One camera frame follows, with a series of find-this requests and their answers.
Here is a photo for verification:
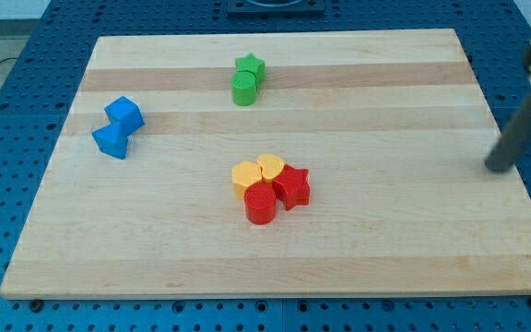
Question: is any blue triangle block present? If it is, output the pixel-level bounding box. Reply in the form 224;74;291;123
91;122;128;160

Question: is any yellow heart block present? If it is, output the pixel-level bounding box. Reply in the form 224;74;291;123
257;154;286;184

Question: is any yellow hexagon block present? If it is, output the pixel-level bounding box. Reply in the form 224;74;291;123
231;161;262;200

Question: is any red cylinder block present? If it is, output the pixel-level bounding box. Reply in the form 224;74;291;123
243;184;277;225

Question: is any red star block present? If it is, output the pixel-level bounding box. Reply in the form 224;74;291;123
272;164;311;210

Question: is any wooden board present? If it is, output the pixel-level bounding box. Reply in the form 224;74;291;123
0;29;531;300

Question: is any green cylinder block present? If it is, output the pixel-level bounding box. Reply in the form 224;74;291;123
230;71;257;106

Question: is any green star block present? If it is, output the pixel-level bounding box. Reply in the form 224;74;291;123
235;53;266;85

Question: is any blue cube block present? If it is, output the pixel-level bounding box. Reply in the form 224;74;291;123
104;96;145;136

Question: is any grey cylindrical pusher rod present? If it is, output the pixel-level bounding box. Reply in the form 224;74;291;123
484;93;531;173

